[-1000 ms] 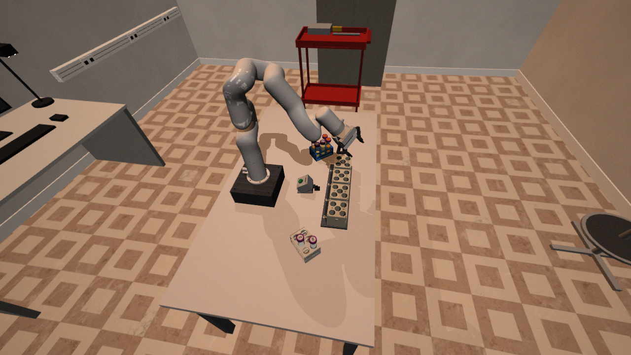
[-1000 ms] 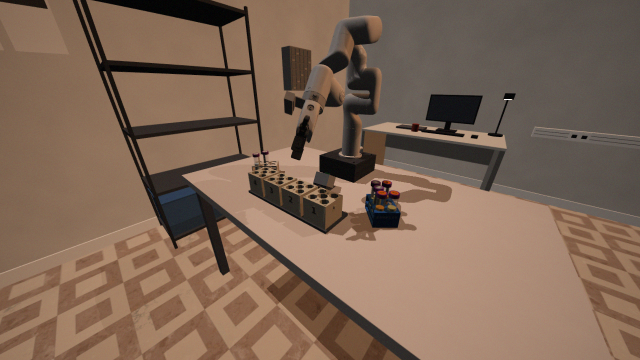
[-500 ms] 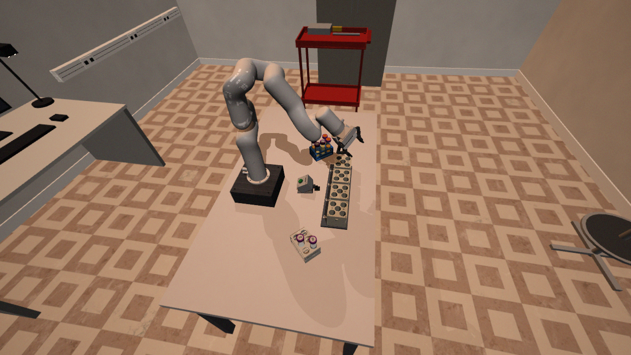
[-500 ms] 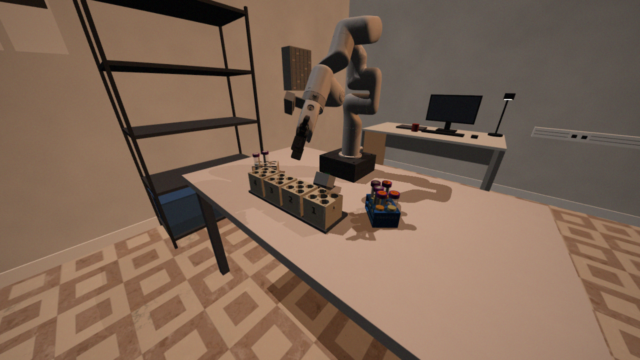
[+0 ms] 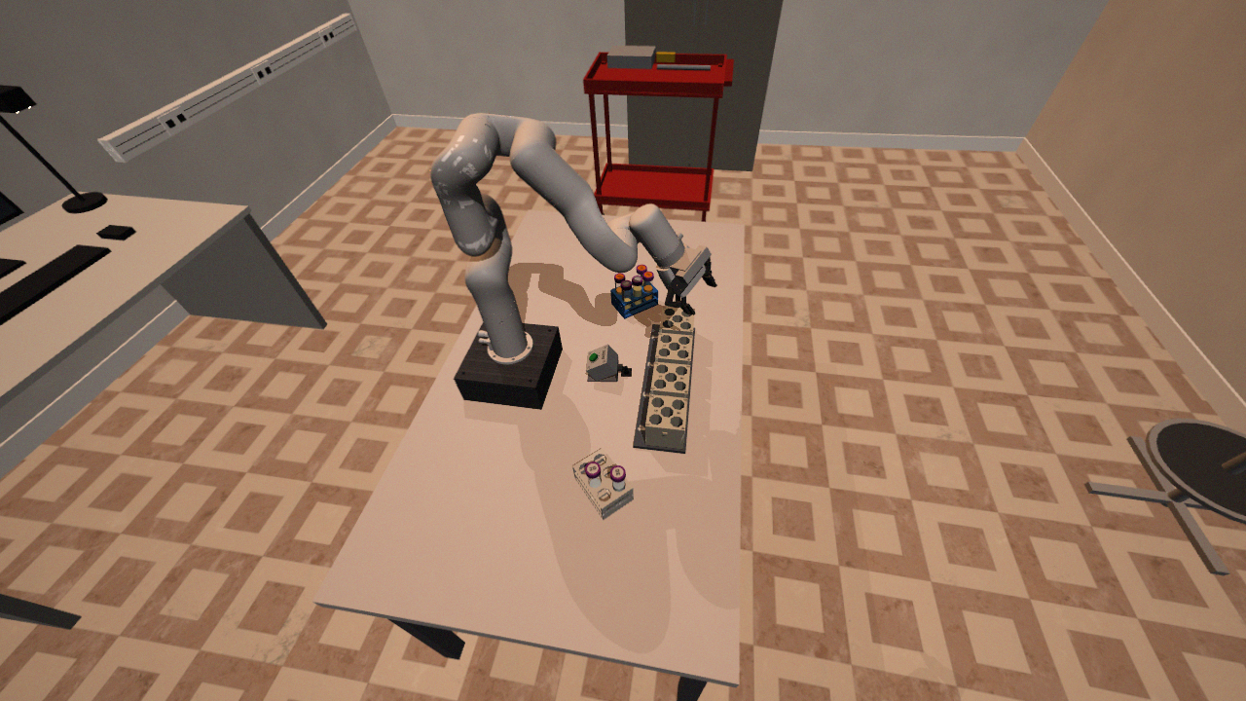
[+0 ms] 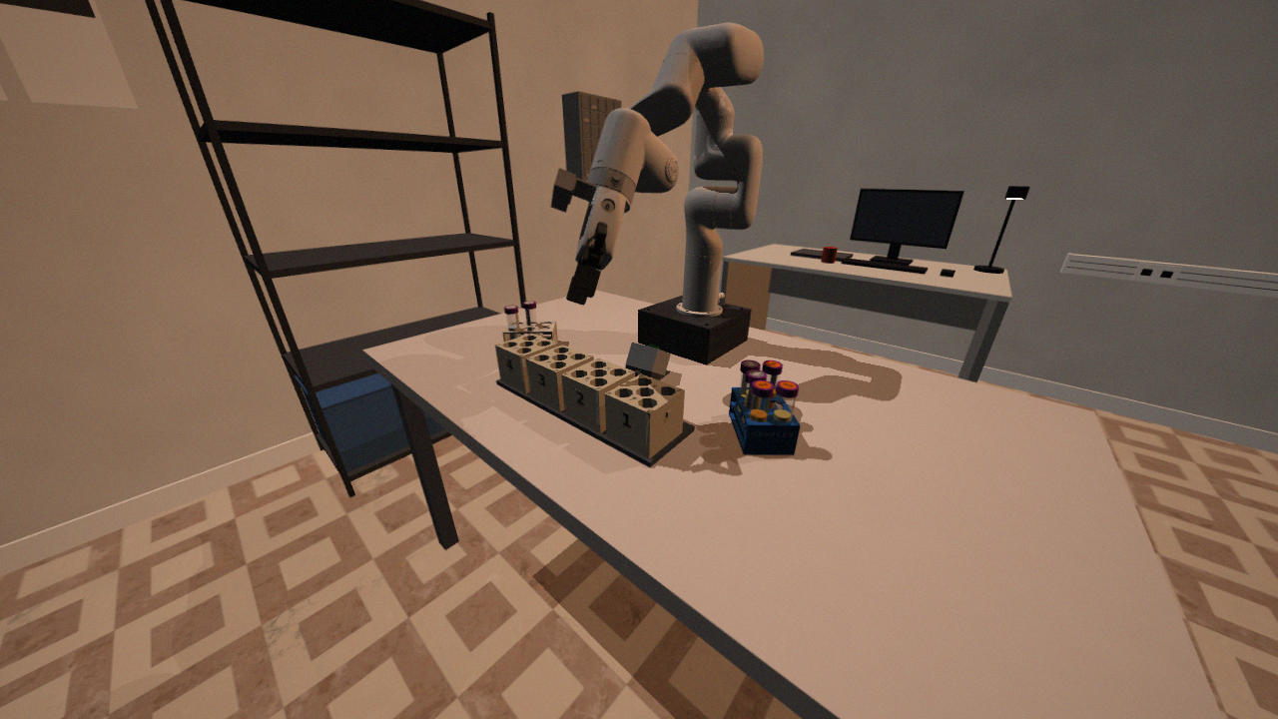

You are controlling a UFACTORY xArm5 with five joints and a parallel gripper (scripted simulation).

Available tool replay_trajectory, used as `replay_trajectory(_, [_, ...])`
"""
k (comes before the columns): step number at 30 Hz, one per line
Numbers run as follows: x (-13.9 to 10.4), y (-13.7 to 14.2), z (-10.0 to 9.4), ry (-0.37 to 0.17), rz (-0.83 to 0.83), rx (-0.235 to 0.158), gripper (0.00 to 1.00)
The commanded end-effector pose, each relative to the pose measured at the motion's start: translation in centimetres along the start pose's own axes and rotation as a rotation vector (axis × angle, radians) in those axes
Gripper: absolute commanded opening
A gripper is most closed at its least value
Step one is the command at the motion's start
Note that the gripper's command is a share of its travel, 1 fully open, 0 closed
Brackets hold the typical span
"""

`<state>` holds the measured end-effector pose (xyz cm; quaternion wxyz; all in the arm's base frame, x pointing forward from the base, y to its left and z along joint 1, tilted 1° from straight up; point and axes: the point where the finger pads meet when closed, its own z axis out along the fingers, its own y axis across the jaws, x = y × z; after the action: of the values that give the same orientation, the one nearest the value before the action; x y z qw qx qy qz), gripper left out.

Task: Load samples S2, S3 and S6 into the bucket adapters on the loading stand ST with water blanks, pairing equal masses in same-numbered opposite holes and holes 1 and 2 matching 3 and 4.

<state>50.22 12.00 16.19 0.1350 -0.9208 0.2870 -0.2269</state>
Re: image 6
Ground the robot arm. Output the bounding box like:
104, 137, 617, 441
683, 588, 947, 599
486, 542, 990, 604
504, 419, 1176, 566
551, 23, 764, 318

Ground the blue tube rack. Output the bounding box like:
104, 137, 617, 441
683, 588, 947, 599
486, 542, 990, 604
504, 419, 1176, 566
728, 387, 800, 455

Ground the beige bucket adapter with holes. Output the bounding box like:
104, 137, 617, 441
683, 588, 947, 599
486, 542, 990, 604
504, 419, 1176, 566
562, 359, 635, 433
495, 335, 558, 393
525, 345, 594, 412
604, 374, 685, 458

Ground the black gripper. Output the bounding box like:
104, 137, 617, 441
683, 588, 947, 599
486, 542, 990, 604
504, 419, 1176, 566
566, 185, 631, 305

